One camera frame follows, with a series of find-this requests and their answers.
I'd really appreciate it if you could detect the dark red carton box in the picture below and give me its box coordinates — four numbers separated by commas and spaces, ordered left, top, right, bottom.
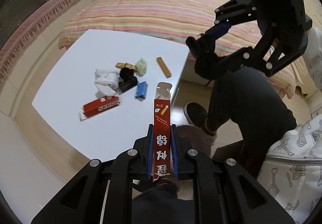
152, 82, 172, 181

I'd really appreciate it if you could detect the brown wooden comb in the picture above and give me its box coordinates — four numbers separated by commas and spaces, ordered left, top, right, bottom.
156, 57, 172, 78

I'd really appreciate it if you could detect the green pastel sponge ball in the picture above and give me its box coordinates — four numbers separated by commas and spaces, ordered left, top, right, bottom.
135, 58, 147, 76

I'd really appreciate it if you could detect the red SUPERHUS carton box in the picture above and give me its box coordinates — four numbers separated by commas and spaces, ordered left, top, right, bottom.
79, 96, 121, 121

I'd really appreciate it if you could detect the pink trash bin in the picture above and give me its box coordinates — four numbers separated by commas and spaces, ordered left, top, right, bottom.
176, 125, 212, 158

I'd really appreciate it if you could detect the black shoe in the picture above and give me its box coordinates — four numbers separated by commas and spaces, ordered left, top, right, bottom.
183, 102, 208, 134

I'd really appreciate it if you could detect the blue toy brick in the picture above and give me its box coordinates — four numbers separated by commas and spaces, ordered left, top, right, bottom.
135, 81, 148, 99

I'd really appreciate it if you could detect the black binder clip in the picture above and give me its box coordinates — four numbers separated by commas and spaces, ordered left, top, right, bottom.
118, 76, 138, 93

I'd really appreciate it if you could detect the black fuzzy pompom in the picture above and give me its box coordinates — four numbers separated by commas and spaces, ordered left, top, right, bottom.
120, 67, 134, 81

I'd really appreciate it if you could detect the white patterned jacket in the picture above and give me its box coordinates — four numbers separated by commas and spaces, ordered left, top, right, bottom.
257, 115, 321, 223

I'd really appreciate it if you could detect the pink fringed sill cover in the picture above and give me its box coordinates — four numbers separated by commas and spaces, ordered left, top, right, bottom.
1, 0, 81, 84

